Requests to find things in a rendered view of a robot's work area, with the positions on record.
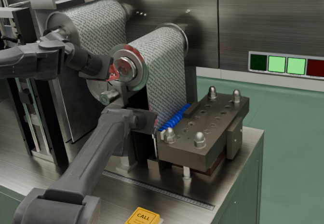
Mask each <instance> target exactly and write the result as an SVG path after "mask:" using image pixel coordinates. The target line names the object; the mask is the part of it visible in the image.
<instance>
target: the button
mask: <svg viewBox="0 0 324 224"><path fill-rule="evenodd" d="M159 222H160V215H159V214H156V213H153V212H151V211H149V210H146V209H143V208H140V207H138V208H137V209H136V211H135V212H134V213H133V214H132V215H131V216H130V218H129V219H128V220H127V221H126V222H125V223H124V224H158V223H159Z"/></svg>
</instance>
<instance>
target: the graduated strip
mask: <svg viewBox="0 0 324 224"><path fill-rule="evenodd" d="M102 174H104V175H107V176H110V177H113V178H116V179H119V180H122V181H125V182H128V183H131V184H134V185H137V186H140V187H143V188H146V189H149V190H151V191H154V192H157V193H160V194H163V195H166V196H170V197H173V198H176V199H179V200H182V201H185V202H188V203H190V204H193V205H196V206H199V207H202V208H205V209H208V210H211V211H213V209H214V208H215V205H212V204H209V203H206V202H203V201H200V200H197V199H194V198H191V197H188V196H184V195H181V194H178V193H175V192H172V191H169V190H166V189H163V188H160V187H157V186H154V185H151V184H148V183H145V182H141V181H138V180H135V179H132V178H129V177H126V176H123V175H120V174H117V173H114V172H111V171H108V170H103V172H102Z"/></svg>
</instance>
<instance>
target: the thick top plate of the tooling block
mask: <svg viewBox="0 0 324 224"><path fill-rule="evenodd" d="M231 100H232V95H229V94H222V93H217V98H208V94H207V95H206V96H205V97H204V98H202V99H201V100H200V101H199V102H200V103H201V107H200V108H199V109H198V110H197V111H196V112H195V113H194V115H193V116H192V117H191V118H189V119H188V118H182V119H181V120H180V121H179V122H178V123H177V124H176V125H175V126H174V127H173V130H174V134H175V138H176V142H174V143H165V142H164V140H160V141H159V142H158V143H157V146H158V155H159V159H160V160H163V161H167V162H170V163H174V164H178V165H181V166H185V167H188V168H192V169H196V170H199V171H203V172H206V171H207V170H208V169H209V167H210V166H211V164H212V163H213V162H214V160H215V159H216V157H217V156H218V155H219V153H220V152H221V150H222V149H223V147H224V146H225V145H226V143H227V129H228V128H229V126H230V125H231V124H232V122H233V121H234V120H235V118H236V117H237V116H239V117H242V118H243V119H244V118H245V117H246V115H247V114H248V112H249V97H242V101H241V102H238V103H236V102H232V101H231ZM197 132H201V133H203V135H204V139H205V143H206V147H205V148H202V149H197V148H195V147H194V139H195V134H196V133H197Z"/></svg>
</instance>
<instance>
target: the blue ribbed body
mask: <svg viewBox="0 0 324 224"><path fill-rule="evenodd" d="M190 105H191V104H188V103H187V104H185V106H183V107H182V108H181V109H180V110H179V111H178V112H177V113H176V114H175V115H174V116H173V117H172V118H170V120H168V122H166V123H165V124H164V125H163V126H162V127H161V128H160V129H159V130H158V131H161V132H162V131H163V130H166V129H167V128H168V127H171V128H173V127H174V126H175V125H176V124H177V123H178V122H179V121H180V120H181V119H182V118H183V112H184V111H185V110H186V109H187V108H188V107H189V106H190Z"/></svg>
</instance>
